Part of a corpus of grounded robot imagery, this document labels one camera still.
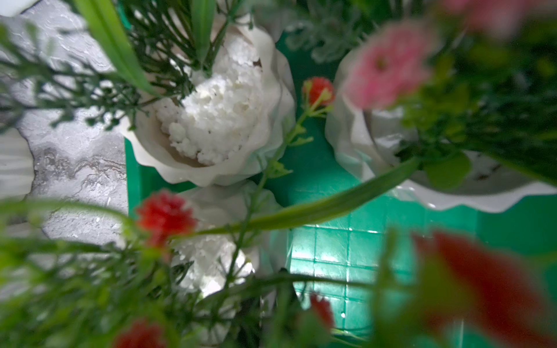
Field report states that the green grass pot back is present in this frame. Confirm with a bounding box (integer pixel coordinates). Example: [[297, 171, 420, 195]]
[[0, 77, 419, 348]]

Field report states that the pink flower pot front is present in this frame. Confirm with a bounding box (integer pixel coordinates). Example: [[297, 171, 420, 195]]
[[1, 1, 288, 186]]

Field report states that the green plant pot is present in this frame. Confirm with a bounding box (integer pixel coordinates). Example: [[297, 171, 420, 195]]
[[325, 1, 556, 213]]

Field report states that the green plastic tray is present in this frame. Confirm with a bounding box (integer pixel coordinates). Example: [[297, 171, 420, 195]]
[[124, 33, 556, 337]]

